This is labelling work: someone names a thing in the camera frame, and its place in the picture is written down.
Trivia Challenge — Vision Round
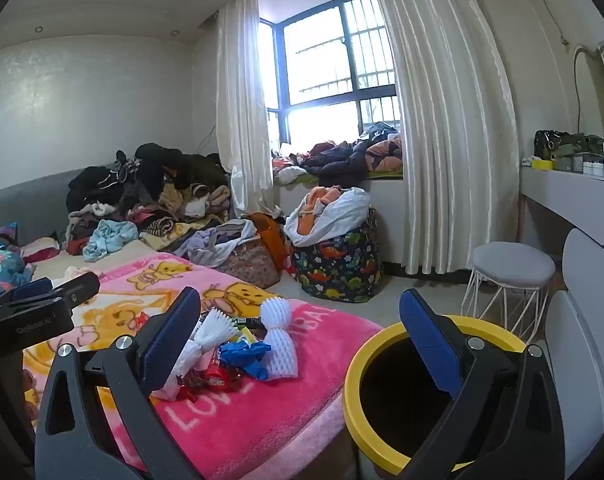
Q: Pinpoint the pile of clothes on bed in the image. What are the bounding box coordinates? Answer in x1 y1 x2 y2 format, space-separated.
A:
64 142 233 261

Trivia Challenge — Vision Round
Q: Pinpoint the yellow-rimmed black trash bin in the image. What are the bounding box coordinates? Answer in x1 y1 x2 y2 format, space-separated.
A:
343 314 527 480

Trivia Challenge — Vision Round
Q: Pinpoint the cream curtain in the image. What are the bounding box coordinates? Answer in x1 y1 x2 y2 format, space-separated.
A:
367 0 520 276
216 0 283 218

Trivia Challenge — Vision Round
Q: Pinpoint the white cloth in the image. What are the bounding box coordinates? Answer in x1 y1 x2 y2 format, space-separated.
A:
284 186 373 248

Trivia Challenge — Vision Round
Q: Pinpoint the red snack wrapper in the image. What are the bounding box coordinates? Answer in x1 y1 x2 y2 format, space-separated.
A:
179 360 243 401

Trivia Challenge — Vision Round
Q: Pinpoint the pink cartoon printed blanket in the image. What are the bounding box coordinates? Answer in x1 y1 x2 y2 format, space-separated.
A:
22 252 385 480

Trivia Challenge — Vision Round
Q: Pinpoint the fanned white foam fruit net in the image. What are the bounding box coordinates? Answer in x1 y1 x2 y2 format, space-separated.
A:
157 309 240 401

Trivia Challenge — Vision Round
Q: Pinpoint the orange bag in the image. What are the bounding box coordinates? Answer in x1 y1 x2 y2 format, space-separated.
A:
249 212 287 272

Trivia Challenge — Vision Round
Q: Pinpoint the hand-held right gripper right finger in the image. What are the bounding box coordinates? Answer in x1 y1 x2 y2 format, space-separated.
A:
397 287 567 480

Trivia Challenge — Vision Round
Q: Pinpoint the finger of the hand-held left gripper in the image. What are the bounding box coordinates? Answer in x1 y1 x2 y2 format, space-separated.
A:
0 277 55 307
12 271 101 311

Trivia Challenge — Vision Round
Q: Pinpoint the orange garment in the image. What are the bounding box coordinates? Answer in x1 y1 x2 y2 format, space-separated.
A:
301 186 343 236

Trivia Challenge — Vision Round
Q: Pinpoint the grey bed headboard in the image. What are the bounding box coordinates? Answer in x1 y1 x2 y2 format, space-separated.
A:
0 167 118 247

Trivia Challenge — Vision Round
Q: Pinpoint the grey stool with wire legs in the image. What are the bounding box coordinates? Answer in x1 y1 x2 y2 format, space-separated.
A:
460 241 557 342

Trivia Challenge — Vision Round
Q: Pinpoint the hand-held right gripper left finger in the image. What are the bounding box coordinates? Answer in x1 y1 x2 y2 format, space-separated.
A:
34 286 205 480

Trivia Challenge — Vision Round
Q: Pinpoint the pile of clothes on windowsill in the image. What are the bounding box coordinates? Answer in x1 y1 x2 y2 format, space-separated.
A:
272 122 405 186

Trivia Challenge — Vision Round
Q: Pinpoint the blue plastic wrapper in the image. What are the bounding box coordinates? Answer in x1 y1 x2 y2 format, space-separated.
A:
218 340 273 381

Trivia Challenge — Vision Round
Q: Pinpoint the dinosaur print storage bag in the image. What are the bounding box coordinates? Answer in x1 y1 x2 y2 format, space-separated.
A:
289 210 383 304

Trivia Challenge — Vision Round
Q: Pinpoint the dark framed window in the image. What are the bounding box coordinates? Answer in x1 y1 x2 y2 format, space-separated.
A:
258 0 403 147

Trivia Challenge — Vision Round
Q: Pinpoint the floral pillow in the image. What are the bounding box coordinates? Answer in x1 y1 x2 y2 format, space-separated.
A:
0 222 35 298

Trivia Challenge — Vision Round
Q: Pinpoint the floral fabric bag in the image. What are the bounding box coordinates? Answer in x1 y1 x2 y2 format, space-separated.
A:
222 237 281 289

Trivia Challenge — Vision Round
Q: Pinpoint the heart-shaped vanity mirror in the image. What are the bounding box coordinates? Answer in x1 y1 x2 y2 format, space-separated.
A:
573 41 604 142

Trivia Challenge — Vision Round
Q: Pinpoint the light blue garment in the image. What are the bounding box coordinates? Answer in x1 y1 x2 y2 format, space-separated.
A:
82 220 140 263

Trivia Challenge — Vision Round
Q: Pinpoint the white curved cabinet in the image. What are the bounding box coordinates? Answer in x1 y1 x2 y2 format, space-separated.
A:
540 227 604 463

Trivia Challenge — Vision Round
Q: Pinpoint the white vanity desk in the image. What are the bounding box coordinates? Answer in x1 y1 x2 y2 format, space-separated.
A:
519 164 604 250

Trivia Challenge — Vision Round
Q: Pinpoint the pale lavender garment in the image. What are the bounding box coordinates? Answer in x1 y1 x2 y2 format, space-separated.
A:
174 220 260 267

